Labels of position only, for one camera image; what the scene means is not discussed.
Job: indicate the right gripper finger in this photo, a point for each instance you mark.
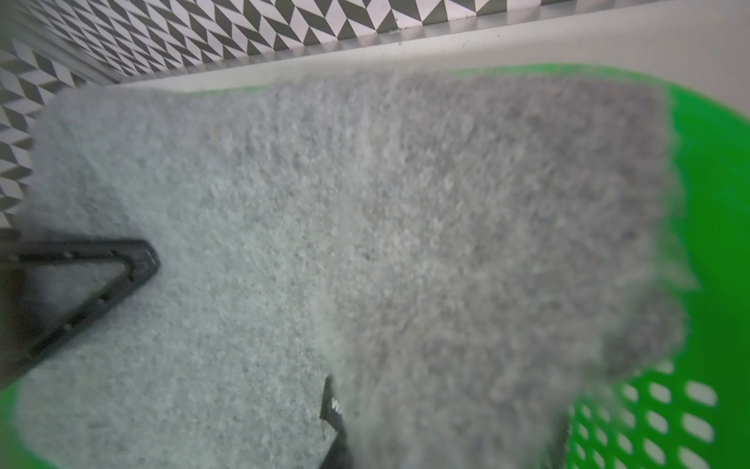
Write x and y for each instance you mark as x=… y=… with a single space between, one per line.
x=26 y=340

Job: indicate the grey scarf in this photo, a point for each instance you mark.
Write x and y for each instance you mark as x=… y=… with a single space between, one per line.
x=463 y=256

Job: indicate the green plastic basket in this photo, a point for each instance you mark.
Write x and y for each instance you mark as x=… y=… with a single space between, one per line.
x=688 y=410

